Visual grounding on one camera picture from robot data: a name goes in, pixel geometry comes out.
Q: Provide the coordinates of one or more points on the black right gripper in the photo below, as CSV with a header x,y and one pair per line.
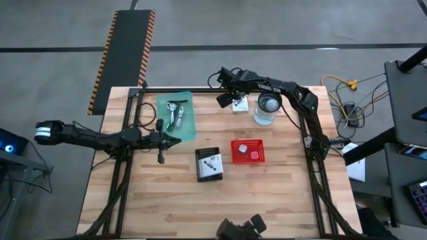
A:
x,y
240,83

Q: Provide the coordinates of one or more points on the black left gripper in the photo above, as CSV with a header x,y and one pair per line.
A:
x,y
160,141

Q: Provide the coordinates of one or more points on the small white product box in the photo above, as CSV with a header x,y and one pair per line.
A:
x,y
241,108

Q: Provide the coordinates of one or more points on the small teal box white top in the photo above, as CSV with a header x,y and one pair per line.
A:
x,y
243,149

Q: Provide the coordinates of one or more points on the large white product box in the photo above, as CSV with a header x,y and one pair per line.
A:
x,y
215,170

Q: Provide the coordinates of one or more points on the pink wall charger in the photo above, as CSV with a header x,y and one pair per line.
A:
x,y
254,156

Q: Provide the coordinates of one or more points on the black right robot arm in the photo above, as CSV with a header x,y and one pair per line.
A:
x,y
283,88

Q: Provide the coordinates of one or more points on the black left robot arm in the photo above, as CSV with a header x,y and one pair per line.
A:
x,y
93,140

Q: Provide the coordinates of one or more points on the clear jar with black rim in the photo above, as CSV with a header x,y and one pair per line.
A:
x,y
270,105

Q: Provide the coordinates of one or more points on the black slotted plastic basket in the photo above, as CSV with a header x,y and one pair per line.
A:
x,y
203,151

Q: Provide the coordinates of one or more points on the red slotted plastic basket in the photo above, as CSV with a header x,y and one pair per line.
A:
x,y
258,146

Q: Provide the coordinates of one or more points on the hazard striped floor mat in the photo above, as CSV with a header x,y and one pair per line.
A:
x,y
126,50

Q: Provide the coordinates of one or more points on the black power brick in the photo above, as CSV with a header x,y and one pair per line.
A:
x,y
351,113

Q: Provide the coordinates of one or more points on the black bulky object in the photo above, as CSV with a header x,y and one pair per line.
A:
x,y
240,230

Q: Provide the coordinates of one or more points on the white paper sheet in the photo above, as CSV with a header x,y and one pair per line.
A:
x,y
357,170

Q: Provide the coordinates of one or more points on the black diagonal bar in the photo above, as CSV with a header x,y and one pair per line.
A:
x,y
367,150

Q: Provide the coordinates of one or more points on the grey metal stand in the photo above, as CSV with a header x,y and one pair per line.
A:
x,y
20,163

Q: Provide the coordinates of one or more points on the blue lit computer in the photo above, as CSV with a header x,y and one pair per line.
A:
x,y
13,143

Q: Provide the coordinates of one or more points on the dark grey desk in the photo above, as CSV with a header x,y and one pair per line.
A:
x,y
407,100
397,186

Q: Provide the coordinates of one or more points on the black pole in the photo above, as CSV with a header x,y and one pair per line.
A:
x,y
413,60

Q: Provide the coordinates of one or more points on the tablet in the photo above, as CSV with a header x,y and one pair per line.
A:
x,y
421,115

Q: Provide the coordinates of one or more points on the dark seat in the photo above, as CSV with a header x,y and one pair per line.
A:
x,y
373,226

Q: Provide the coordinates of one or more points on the phone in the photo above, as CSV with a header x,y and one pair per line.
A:
x,y
417,152

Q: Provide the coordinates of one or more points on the colourful keyboard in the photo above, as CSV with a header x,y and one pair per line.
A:
x,y
420,200

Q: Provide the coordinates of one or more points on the black metal table frame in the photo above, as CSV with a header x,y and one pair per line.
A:
x,y
183,90

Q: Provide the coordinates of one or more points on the silver metal bracket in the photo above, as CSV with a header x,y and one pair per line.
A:
x,y
308,142

